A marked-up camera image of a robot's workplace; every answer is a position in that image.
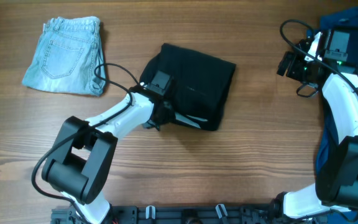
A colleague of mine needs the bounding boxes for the black shorts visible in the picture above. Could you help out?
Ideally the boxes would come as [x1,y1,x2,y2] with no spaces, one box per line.
[140,44,236,131]

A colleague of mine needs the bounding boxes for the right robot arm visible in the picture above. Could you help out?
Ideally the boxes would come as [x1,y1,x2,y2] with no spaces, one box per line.
[277,29,358,222]

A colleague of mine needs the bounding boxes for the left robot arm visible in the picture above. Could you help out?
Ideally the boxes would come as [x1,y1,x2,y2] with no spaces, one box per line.
[32,71,175,223]

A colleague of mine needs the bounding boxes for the folded light blue jeans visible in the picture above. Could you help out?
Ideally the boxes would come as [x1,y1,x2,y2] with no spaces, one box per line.
[22,16,106,96]

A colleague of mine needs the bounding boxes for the left black cable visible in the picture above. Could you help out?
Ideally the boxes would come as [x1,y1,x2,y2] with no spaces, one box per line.
[30,62,141,224]

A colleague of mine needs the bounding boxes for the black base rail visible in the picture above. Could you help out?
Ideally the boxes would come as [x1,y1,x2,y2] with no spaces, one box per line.
[50,203,328,224]

